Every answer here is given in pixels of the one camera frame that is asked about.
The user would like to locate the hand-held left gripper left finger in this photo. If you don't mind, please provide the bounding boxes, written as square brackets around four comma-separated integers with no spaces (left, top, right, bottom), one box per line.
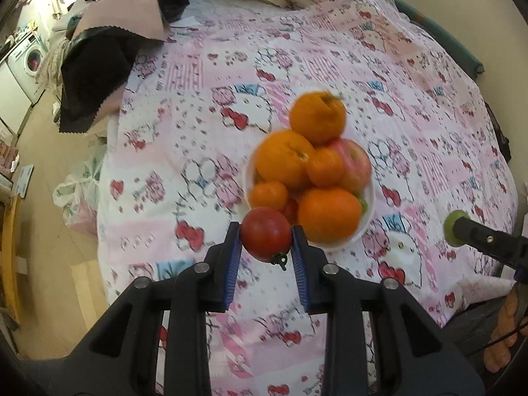
[62,221,244,396]

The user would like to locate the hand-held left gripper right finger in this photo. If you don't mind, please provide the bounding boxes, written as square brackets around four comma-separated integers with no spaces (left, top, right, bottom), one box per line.
[291,225,485,396]

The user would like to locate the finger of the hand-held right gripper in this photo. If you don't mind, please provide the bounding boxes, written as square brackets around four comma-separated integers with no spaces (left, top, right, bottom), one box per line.
[451,215,528,271]

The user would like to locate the green tomato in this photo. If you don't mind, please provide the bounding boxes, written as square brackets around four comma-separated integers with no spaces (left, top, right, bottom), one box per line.
[443,210,471,248]

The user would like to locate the red tomato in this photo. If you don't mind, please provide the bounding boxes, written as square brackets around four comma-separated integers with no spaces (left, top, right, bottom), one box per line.
[282,198,300,225]
[240,207,293,271]

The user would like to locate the round orange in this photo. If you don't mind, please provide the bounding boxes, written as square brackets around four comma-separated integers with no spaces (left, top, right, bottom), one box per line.
[255,129,316,190]
[297,187,363,245]

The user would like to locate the pink strawberry-print plate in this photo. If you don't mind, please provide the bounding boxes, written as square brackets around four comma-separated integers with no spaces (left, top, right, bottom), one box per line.
[241,148,376,252]

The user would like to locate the small mandarin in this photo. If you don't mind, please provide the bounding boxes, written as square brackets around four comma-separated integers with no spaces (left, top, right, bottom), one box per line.
[306,146,345,188]
[248,180,289,212]

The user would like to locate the red apple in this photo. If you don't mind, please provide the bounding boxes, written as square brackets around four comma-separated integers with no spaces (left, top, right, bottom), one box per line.
[328,138,373,194]

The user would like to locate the large bumpy orange with stem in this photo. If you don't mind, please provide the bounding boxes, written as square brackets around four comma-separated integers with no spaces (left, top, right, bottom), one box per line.
[289,90,347,146]

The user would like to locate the person's right hand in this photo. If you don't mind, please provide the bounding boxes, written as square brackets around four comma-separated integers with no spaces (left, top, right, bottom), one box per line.
[482,293,528,374]

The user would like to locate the dark cloth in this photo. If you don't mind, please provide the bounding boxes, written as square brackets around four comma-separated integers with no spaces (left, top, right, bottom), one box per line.
[484,103,514,166]

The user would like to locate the pink cartoon-print blanket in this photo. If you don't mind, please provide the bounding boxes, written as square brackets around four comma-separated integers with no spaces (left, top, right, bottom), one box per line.
[97,0,520,396]

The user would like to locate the white plastic bag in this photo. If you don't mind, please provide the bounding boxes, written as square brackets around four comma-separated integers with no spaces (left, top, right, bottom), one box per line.
[53,144,104,238]

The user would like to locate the blue flat box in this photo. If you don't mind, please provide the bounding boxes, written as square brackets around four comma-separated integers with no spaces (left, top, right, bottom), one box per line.
[14,165,34,196]

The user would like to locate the pink and black fabric sheet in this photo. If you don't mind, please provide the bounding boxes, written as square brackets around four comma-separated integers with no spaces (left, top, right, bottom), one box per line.
[58,0,172,135]

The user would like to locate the beige hanging cloth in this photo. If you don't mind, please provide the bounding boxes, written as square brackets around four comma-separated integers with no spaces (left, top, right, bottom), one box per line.
[35,37,67,91]

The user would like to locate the white base cabinets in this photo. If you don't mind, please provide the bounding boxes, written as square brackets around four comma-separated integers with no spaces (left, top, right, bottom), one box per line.
[0,62,34,137]

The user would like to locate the white washing machine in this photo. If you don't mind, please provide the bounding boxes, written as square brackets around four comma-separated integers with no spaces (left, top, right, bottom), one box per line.
[6,31,50,104]

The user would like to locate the teal bed frame edge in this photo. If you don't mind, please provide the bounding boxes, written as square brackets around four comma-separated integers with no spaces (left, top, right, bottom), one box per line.
[392,0,484,77]

